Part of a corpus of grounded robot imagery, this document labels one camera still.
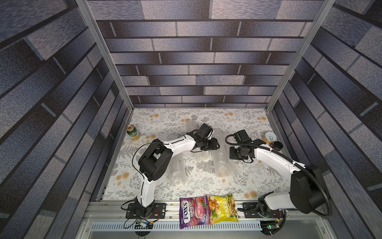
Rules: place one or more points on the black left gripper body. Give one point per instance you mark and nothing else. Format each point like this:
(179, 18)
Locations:
(209, 145)

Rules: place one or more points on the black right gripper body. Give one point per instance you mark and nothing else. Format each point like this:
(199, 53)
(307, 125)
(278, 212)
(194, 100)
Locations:
(235, 153)

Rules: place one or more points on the clear bubble wrap sheet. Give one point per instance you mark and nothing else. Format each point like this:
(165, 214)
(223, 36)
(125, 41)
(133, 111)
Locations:
(215, 162)

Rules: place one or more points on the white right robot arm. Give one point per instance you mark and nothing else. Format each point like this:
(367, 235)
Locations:
(307, 192)

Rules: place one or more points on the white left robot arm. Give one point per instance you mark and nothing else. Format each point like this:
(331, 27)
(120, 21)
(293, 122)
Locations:
(156, 158)

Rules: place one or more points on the red jam jar black lid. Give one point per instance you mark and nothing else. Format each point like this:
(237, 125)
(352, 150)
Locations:
(277, 145)

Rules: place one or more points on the yellow snack bag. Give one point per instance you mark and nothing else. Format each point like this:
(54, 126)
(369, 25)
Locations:
(222, 208)

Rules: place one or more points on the green beverage can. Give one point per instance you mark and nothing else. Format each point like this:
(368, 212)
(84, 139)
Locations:
(131, 130)

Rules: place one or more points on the purple Fox's candy bag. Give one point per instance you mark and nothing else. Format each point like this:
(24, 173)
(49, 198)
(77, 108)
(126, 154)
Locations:
(194, 211)

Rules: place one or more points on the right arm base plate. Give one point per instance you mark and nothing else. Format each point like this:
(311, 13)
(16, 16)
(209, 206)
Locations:
(251, 211)

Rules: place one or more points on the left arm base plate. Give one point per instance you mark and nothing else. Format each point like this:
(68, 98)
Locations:
(153, 211)

